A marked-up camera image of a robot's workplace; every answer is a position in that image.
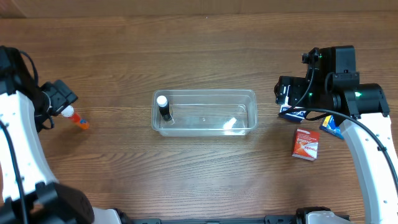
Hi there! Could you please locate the right black cable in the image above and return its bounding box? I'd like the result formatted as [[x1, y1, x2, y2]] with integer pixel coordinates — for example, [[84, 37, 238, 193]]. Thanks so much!
[[281, 52, 398, 194]]

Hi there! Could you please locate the white and blue box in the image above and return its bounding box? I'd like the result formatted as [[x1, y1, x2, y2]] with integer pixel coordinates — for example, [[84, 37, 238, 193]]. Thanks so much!
[[278, 105, 306, 123]]

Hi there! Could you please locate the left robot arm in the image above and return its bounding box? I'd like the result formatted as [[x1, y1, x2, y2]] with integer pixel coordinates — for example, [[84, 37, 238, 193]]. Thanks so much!
[[1, 46, 130, 224]]

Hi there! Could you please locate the orange bottle white cap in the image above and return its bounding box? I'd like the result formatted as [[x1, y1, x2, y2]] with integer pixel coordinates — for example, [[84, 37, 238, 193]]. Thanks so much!
[[61, 105, 90, 129]]

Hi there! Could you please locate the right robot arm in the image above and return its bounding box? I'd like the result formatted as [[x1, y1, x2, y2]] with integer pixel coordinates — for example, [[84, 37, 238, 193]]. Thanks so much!
[[274, 45, 397, 223]]

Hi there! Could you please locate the clear plastic container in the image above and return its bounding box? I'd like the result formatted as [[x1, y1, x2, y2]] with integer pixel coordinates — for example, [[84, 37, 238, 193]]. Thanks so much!
[[151, 89, 258, 137]]

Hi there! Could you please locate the black bottle white cap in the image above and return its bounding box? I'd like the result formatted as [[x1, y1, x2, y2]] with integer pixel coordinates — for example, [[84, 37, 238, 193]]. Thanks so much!
[[156, 95, 172, 121]]

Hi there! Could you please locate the black cable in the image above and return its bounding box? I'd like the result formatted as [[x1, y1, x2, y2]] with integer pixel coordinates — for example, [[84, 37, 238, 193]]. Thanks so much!
[[281, 52, 398, 194], [0, 49, 40, 224]]

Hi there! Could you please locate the left black cable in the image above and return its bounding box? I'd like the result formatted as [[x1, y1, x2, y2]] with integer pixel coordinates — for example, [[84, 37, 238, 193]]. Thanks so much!
[[0, 49, 40, 224]]

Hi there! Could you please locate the red and white box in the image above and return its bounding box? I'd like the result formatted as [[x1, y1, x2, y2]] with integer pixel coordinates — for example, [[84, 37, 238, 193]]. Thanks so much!
[[292, 128, 320, 161]]

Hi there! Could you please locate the blue and yellow box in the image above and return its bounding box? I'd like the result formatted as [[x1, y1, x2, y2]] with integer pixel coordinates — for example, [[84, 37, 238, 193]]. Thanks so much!
[[320, 115, 344, 139]]

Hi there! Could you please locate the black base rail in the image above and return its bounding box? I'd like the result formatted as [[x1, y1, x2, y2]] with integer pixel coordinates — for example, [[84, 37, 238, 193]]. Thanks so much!
[[130, 215, 305, 224]]

